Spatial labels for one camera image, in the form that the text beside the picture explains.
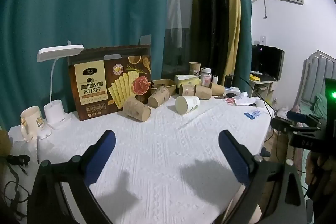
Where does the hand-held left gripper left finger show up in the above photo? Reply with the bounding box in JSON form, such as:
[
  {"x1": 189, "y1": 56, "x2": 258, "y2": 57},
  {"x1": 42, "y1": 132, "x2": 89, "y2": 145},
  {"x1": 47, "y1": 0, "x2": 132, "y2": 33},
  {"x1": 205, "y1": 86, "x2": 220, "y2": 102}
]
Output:
[{"x1": 26, "y1": 130, "x2": 116, "y2": 224}]

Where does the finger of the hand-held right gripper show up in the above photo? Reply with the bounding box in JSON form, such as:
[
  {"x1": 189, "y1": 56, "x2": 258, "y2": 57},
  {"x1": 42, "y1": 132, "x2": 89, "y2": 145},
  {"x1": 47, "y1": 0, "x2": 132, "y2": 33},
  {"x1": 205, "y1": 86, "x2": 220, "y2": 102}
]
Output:
[
  {"x1": 270, "y1": 118, "x2": 321, "y2": 136},
  {"x1": 286, "y1": 110, "x2": 321, "y2": 126}
]

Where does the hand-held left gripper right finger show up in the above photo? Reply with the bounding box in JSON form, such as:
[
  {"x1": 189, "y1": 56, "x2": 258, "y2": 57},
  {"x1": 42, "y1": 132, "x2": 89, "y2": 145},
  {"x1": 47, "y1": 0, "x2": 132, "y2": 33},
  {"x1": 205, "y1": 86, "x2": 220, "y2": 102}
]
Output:
[{"x1": 218, "y1": 130, "x2": 308, "y2": 224}]

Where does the person's right hand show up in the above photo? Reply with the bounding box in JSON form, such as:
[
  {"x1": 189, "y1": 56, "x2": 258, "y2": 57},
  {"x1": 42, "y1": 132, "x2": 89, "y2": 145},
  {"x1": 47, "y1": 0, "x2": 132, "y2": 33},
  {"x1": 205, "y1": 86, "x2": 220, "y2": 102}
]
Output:
[{"x1": 305, "y1": 152, "x2": 336, "y2": 199}]

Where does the green bedding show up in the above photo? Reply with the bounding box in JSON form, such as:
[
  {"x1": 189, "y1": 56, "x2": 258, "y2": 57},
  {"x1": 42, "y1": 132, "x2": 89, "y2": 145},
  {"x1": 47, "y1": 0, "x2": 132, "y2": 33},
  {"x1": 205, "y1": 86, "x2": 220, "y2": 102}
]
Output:
[{"x1": 312, "y1": 94, "x2": 328, "y2": 125}]

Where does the small white desk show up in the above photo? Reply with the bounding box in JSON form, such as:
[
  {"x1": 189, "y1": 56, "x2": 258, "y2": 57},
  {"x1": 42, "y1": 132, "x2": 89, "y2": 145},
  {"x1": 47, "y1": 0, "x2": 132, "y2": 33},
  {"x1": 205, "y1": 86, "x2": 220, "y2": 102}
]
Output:
[{"x1": 249, "y1": 78, "x2": 279, "y2": 104}]

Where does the grey padded headboard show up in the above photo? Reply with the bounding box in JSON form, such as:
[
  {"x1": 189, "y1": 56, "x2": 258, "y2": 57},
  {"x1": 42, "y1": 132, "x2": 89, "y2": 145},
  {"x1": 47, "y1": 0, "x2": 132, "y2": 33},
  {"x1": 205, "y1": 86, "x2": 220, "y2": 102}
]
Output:
[{"x1": 297, "y1": 50, "x2": 336, "y2": 110}]

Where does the white crumpled cloth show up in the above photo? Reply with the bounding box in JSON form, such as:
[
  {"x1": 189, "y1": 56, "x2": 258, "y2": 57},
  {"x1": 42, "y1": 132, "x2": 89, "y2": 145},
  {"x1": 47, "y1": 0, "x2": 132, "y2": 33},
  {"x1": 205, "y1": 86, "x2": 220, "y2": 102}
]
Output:
[{"x1": 234, "y1": 97, "x2": 257, "y2": 106}]

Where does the brown paper cup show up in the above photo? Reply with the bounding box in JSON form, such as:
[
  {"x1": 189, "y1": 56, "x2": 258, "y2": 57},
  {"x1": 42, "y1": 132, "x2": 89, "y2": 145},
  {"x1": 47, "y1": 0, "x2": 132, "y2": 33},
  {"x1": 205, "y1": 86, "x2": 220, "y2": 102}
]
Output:
[
  {"x1": 179, "y1": 84, "x2": 197, "y2": 96},
  {"x1": 123, "y1": 96, "x2": 152, "y2": 123},
  {"x1": 189, "y1": 62, "x2": 202, "y2": 76},
  {"x1": 194, "y1": 85, "x2": 213, "y2": 100},
  {"x1": 147, "y1": 86, "x2": 171, "y2": 108},
  {"x1": 209, "y1": 82, "x2": 226, "y2": 96}
]

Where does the white textured tablecloth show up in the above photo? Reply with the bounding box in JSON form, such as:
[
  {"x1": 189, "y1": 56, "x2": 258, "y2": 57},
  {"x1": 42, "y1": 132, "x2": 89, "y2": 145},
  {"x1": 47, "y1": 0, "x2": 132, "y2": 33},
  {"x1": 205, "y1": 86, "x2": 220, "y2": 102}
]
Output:
[{"x1": 8, "y1": 89, "x2": 274, "y2": 224}]

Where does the black monitor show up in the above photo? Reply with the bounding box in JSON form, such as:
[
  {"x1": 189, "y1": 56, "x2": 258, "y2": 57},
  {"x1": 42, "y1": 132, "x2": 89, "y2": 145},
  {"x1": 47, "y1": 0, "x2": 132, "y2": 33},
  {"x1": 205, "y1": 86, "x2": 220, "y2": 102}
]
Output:
[{"x1": 251, "y1": 44, "x2": 285, "y2": 82}]

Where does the white desk lamp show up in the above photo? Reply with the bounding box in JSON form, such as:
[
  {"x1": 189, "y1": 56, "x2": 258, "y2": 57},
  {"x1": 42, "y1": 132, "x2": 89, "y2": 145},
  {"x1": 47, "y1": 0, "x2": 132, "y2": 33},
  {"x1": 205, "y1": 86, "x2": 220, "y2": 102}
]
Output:
[{"x1": 37, "y1": 45, "x2": 84, "y2": 130}]

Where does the brown cracker box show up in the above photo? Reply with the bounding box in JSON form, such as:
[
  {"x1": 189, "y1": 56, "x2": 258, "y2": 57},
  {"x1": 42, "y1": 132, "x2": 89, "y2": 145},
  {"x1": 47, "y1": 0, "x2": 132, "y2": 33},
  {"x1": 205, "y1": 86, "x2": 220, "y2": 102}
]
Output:
[{"x1": 69, "y1": 45, "x2": 153, "y2": 122}]

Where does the white paper cup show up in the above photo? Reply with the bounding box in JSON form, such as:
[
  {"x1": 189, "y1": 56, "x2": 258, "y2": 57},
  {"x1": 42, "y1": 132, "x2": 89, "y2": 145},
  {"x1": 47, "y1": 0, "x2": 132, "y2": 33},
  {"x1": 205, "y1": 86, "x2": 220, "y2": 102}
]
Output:
[{"x1": 175, "y1": 95, "x2": 201, "y2": 115}]

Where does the cream cartoon mug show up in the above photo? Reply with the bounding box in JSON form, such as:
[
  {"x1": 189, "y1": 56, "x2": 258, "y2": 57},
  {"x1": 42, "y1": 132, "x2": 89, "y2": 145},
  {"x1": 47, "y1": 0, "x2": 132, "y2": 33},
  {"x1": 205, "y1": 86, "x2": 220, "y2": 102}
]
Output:
[{"x1": 20, "y1": 106, "x2": 44, "y2": 142}]

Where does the black power adapter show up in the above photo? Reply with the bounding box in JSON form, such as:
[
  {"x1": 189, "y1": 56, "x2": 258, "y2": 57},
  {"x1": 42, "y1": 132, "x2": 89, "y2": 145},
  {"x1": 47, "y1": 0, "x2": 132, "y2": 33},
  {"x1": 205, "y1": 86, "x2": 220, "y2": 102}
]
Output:
[{"x1": 6, "y1": 154, "x2": 31, "y2": 175}]

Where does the pink label jar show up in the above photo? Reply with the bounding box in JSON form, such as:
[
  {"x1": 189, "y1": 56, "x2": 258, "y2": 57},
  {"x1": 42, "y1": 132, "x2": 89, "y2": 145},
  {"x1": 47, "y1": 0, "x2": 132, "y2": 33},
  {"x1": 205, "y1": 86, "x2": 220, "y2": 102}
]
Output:
[{"x1": 201, "y1": 68, "x2": 213, "y2": 87}]

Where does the yellow tissue box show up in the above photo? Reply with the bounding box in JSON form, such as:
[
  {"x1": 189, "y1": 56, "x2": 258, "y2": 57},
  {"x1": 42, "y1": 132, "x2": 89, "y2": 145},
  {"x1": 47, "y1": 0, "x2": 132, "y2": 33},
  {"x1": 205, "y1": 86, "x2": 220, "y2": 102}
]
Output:
[{"x1": 175, "y1": 74, "x2": 201, "y2": 88}]

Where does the brown paper bowl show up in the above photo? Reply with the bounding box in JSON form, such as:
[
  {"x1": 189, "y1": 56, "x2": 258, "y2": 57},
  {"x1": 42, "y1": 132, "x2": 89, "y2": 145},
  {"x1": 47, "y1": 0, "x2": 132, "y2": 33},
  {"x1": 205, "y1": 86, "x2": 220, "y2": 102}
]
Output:
[{"x1": 151, "y1": 79, "x2": 177, "y2": 95}]

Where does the teal curtain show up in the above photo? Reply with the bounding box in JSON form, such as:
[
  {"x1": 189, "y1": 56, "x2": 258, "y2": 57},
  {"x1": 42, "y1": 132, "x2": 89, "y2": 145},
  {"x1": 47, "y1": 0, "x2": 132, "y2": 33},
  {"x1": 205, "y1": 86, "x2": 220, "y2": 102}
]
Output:
[
  {"x1": 233, "y1": 0, "x2": 254, "y2": 89},
  {"x1": 0, "y1": 0, "x2": 169, "y2": 132}
]

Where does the yellow curtain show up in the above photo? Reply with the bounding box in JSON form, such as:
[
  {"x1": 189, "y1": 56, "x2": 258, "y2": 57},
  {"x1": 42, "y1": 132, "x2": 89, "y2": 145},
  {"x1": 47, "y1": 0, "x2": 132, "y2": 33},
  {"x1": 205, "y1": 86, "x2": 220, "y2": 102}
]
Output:
[{"x1": 221, "y1": 0, "x2": 242, "y2": 78}]

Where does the dark glass window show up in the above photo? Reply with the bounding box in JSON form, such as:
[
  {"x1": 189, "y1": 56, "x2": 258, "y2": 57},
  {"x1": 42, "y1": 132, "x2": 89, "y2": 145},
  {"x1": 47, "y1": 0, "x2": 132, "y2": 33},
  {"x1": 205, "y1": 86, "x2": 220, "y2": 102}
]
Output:
[{"x1": 161, "y1": 0, "x2": 229, "y2": 81}]

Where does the black thin cable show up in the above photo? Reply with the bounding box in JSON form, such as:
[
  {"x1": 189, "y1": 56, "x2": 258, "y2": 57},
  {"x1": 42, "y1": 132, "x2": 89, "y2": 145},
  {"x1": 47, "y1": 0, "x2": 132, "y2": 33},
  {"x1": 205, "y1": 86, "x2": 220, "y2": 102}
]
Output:
[{"x1": 238, "y1": 76, "x2": 277, "y2": 118}]

